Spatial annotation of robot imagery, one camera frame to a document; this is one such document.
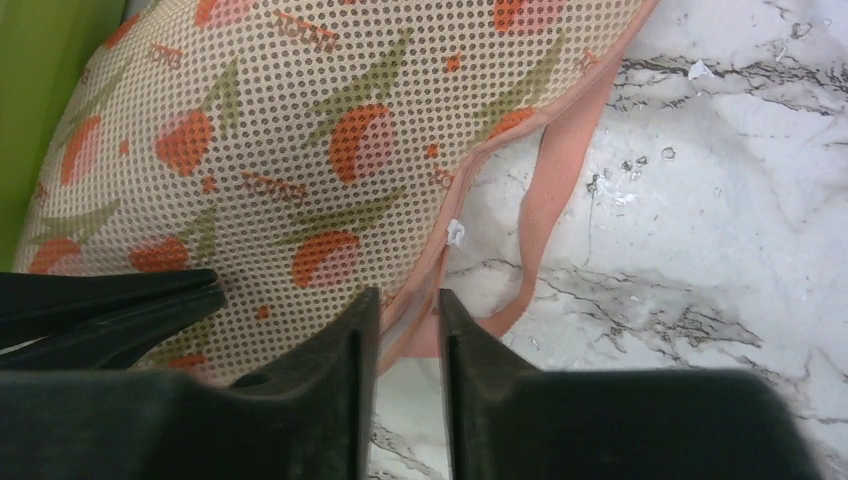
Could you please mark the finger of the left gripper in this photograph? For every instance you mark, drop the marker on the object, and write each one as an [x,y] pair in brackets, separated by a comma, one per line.
[53,322]

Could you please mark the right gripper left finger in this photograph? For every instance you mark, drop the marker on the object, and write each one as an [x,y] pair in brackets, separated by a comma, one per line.
[72,406]

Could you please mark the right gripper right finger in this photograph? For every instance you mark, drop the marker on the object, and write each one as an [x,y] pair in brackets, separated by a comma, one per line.
[508,419]

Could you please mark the floral mesh laundry bag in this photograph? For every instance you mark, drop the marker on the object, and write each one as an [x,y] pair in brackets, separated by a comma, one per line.
[307,150]

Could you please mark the green plastic tray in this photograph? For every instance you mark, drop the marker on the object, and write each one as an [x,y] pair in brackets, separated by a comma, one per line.
[44,47]

